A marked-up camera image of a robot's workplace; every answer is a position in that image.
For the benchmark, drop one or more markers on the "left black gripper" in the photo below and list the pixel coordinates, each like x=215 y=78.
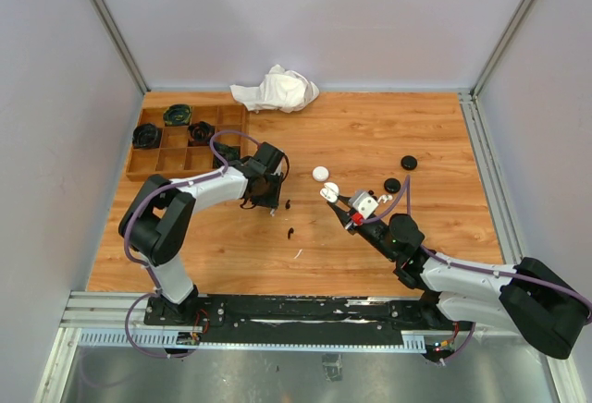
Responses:
x=272 y=201

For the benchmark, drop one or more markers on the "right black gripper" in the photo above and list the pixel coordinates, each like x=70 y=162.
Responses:
x=344 y=217

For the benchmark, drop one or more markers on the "white earbud charging case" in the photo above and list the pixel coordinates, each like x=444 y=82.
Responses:
x=330 y=192

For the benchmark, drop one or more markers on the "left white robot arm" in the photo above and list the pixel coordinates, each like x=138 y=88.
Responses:
x=156 y=224

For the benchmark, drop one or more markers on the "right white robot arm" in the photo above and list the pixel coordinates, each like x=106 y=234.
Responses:
x=526 y=298

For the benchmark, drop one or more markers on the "white round closed case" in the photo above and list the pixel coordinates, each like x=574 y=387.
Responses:
x=320 y=174

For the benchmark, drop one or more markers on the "black round case near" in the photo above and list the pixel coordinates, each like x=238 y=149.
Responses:
x=392 y=185

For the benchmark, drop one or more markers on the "black round case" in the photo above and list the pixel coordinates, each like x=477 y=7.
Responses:
x=409 y=163
x=392 y=185

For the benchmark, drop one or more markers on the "black round case far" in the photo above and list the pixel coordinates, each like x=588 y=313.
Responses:
x=409 y=163

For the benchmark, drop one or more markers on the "dark coiled band lower right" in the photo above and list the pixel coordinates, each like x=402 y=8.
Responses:
x=224 y=153

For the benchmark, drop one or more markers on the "dark coiled band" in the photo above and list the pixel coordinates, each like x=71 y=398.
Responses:
x=224 y=153
x=177 y=115
x=200 y=134
x=146 y=137

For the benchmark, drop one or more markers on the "dark coiled band middle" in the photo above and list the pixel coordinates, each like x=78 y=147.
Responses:
x=200 y=134

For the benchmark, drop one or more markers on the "crumpled white cloth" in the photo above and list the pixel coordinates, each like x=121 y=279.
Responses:
x=282 y=90

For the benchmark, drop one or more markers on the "wooden compartment tray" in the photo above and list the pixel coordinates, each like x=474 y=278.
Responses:
x=173 y=157

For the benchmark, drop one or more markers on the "dark coiled band top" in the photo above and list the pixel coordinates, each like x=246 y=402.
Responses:
x=177 y=115

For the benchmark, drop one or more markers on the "dark coiled band left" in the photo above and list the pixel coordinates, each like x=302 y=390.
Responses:
x=146 y=137

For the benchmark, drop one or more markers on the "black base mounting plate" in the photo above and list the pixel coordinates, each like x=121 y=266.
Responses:
x=297 y=320

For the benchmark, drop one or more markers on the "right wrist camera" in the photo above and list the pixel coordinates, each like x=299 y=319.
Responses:
x=363 y=203

